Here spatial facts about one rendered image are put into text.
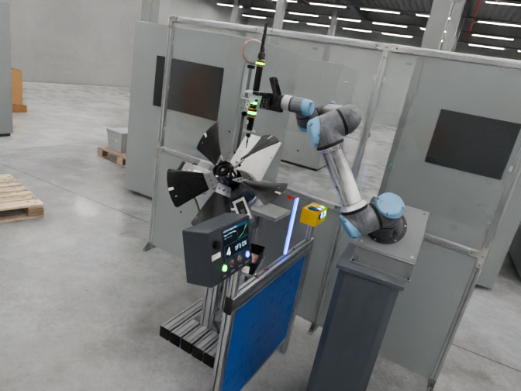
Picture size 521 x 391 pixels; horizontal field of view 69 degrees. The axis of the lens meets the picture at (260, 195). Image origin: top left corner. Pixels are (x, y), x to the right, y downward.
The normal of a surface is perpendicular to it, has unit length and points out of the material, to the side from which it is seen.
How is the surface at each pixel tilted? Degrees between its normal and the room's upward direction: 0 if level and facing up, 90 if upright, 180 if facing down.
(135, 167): 90
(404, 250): 48
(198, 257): 90
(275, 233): 90
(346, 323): 90
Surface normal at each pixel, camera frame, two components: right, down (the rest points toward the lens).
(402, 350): -0.49, 0.19
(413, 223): -0.19, -0.47
